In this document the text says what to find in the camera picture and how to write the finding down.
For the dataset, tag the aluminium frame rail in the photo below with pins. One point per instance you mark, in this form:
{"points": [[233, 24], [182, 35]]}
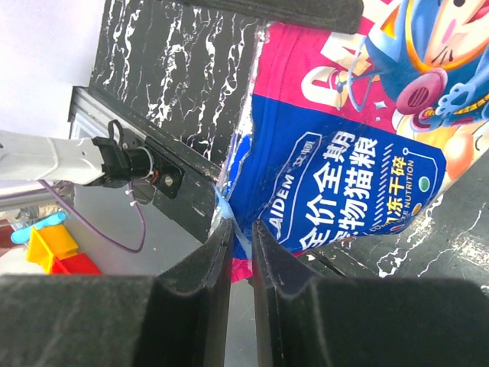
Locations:
{"points": [[37, 197]]}

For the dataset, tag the pink pet food bag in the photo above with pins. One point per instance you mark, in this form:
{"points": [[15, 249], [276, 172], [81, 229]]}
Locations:
{"points": [[353, 134]]}

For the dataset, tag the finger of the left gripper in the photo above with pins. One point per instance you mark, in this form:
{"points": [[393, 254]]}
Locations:
{"points": [[343, 16]]}

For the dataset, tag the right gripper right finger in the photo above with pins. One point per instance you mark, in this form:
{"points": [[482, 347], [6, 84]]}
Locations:
{"points": [[304, 318]]}

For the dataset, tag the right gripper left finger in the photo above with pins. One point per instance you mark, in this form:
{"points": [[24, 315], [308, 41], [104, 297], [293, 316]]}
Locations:
{"points": [[178, 318]]}

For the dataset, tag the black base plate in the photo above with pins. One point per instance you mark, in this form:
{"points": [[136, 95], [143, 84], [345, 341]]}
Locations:
{"points": [[182, 181]]}

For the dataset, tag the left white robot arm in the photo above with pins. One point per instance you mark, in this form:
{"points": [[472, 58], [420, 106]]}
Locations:
{"points": [[103, 161]]}

